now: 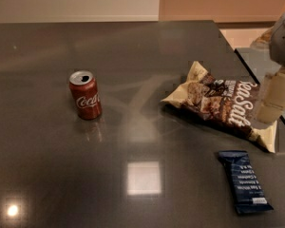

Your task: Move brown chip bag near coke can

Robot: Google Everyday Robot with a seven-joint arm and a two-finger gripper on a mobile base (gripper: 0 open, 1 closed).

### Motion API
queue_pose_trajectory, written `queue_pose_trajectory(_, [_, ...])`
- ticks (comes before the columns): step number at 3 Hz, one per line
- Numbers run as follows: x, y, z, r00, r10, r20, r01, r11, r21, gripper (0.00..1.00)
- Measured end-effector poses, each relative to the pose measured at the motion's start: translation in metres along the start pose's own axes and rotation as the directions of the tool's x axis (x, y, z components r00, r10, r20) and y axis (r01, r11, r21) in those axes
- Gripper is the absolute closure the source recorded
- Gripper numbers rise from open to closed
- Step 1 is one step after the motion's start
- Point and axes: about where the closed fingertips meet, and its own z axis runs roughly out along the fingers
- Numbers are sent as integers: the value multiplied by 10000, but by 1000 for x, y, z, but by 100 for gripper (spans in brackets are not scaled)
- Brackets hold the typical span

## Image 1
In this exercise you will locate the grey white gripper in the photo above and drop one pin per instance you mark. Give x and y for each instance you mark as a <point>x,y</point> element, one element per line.
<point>283,43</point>

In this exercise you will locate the dark blue snack bar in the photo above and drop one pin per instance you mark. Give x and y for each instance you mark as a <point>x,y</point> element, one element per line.
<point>248,195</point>

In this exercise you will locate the red coca-cola can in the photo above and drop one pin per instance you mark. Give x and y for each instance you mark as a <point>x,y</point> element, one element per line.
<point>84,90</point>

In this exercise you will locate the brown sea salt chip bag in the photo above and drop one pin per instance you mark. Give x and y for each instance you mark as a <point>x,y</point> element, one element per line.
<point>228,104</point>

